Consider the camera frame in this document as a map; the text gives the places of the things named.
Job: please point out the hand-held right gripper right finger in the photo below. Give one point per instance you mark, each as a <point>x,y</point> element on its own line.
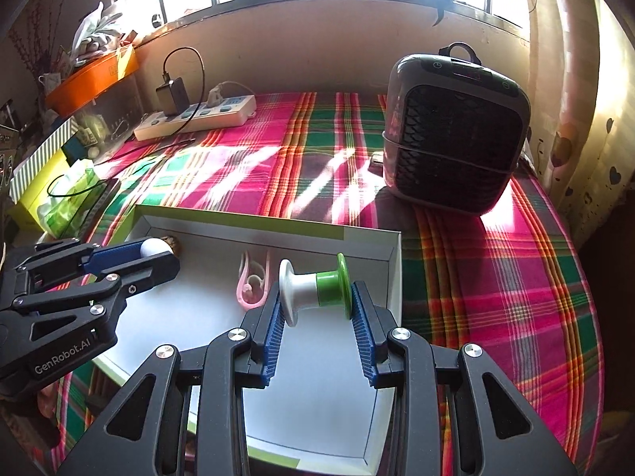
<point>362,329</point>

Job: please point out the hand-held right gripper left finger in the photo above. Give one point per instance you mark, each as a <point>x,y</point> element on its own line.
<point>273,329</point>

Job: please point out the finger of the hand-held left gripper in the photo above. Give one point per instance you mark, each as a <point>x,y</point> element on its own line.
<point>116,258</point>
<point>144,272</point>

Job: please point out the white ball-head stand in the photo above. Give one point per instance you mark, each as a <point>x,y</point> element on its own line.
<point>155,248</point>

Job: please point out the white and green spool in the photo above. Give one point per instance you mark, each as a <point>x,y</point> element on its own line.
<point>307,287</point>

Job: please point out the white cardboard box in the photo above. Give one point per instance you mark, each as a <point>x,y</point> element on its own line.
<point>198,307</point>

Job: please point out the walnut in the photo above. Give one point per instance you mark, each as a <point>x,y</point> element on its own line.
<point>174,245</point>

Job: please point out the pink and mint clip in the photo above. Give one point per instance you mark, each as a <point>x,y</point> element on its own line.
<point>240,293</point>

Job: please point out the black phone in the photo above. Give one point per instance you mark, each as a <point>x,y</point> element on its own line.
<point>101,201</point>

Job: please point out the green tissue pack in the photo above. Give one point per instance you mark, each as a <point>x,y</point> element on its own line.
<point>67,203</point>

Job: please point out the yellow-green box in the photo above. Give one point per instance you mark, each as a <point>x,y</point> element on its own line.
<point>30,203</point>

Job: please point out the teal small box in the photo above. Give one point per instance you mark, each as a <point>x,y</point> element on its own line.
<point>74,147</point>

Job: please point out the yellow striped box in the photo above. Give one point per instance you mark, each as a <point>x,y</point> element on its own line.
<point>39,163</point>

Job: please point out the clear plastic container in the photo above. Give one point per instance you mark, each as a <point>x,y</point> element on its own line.
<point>116,114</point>

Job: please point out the plaid blanket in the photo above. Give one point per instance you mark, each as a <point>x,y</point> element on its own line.
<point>322,168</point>

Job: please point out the small dark object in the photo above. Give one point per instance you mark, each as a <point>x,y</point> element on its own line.
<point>376,162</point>

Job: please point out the black charger adapter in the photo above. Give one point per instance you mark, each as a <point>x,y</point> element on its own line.
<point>172,96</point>

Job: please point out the white power strip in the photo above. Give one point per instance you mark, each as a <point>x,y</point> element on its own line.
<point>223,111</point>

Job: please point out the orange plastic tray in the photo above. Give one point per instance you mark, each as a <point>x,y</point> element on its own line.
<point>94,79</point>

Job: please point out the patterned white cup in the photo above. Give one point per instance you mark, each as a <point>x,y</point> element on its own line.
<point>49,82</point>

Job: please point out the grey portable heater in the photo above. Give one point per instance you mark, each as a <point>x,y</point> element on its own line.
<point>446,134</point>

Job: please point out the crumpled plastic bag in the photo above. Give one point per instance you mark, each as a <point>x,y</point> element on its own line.
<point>96,29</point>

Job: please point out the heart print curtain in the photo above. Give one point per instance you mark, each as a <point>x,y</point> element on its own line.
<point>605,158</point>

